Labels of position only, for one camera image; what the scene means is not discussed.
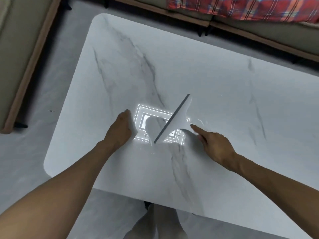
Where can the white marble table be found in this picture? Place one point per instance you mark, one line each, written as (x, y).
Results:
(224, 72)

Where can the person's right forearm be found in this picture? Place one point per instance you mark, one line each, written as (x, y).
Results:
(274, 191)

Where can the person's left forearm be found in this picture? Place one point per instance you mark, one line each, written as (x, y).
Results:
(49, 196)

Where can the person's right leg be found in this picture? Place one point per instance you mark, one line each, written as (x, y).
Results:
(183, 229)

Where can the red plaid blanket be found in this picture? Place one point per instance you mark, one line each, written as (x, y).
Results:
(236, 8)

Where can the person's left hand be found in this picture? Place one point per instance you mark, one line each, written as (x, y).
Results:
(119, 131)

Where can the white plastic squeegee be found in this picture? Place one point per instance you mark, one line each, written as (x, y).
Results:
(178, 116)

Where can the person's right hand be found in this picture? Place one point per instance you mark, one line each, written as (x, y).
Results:
(219, 149)

